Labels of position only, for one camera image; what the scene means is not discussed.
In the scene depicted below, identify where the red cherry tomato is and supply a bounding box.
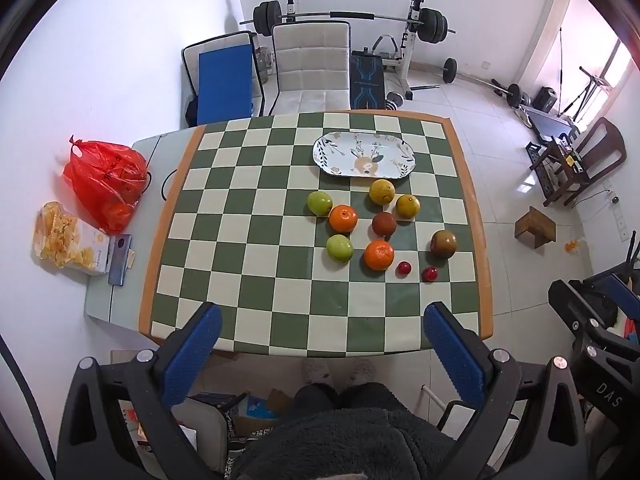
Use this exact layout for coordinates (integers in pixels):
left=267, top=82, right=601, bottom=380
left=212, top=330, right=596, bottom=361
left=422, top=266, right=438, bottom=283
left=396, top=261, right=412, bottom=276

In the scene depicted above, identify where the orange tangerine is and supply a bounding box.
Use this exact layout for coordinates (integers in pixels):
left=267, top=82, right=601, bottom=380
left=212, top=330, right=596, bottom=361
left=362, top=240, right=395, bottom=272
left=329, top=205, right=358, bottom=234

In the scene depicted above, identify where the dark red brown fruit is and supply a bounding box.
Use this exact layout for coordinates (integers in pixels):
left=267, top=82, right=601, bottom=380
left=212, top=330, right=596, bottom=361
left=371, top=211, right=397, bottom=238

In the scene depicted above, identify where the yellow orange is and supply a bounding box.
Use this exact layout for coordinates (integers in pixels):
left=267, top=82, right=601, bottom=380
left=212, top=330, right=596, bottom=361
left=369, top=179, right=396, bottom=206
left=395, top=194, right=421, bottom=220

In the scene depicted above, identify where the green apple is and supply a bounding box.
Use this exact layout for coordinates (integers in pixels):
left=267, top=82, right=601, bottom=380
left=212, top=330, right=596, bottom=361
left=307, top=190, right=333, bottom=217
left=326, top=234, right=354, bottom=263

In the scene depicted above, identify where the blue smartphone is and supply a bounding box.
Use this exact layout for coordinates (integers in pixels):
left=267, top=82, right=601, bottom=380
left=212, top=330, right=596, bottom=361
left=107, top=234, right=132, bottom=286

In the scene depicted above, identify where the person in dark fleece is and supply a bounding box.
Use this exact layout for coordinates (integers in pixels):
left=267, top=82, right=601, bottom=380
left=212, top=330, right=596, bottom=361
left=230, top=358, right=456, bottom=479

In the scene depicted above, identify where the small wooden stool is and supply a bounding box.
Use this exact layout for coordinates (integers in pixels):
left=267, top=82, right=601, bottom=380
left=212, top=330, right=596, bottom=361
left=514, top=206, right=556, bottom=249

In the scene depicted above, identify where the chips snack box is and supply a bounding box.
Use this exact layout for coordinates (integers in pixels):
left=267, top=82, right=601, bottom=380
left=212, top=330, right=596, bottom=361
left=32, top=202, right=111, bottom=275

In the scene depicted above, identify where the green white checkered tablecloth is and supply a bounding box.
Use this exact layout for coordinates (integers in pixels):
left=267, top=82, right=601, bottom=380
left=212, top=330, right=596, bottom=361
left=138, top=112, right=494, bottom=356

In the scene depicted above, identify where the red plastic bag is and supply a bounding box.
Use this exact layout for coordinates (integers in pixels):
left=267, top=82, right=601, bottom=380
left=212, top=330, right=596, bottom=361
left=63, top=136, right=148, bottom=235

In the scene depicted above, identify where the dark wooden chair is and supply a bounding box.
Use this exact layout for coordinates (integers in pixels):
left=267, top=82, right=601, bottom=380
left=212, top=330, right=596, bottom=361
left=526, top=117, right=627, bottom=207

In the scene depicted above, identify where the oval floral ceramic plate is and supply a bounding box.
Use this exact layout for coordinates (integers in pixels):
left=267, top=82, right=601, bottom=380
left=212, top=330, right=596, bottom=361
left=311, top=131, right=416, bottom=180

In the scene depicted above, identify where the blue cushioned chair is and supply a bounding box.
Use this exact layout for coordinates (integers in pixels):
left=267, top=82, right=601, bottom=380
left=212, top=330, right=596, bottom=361
left=181, top=30, right=265, bottom=127

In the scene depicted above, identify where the floor barbell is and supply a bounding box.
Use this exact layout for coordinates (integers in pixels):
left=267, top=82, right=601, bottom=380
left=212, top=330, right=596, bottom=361
left=442, top=58, right=523, bottom=108

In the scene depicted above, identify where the white squat rack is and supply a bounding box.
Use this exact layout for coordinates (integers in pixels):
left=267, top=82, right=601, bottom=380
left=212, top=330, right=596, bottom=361
left=371, top=0, right=424, bottom=100

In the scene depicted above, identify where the black blue weight bench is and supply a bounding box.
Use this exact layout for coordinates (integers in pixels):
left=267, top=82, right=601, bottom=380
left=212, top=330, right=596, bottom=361
left=349, top=51, right=385, bottom=110

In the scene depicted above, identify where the white padded chair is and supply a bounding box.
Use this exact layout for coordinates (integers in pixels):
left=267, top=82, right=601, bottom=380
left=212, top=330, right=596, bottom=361
left=270, top=20, right=352, bottom=115

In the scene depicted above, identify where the barbell on rack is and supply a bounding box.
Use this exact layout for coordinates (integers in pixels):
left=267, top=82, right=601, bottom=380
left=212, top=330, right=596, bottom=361
left=241, top=0, right=457, bottom=44

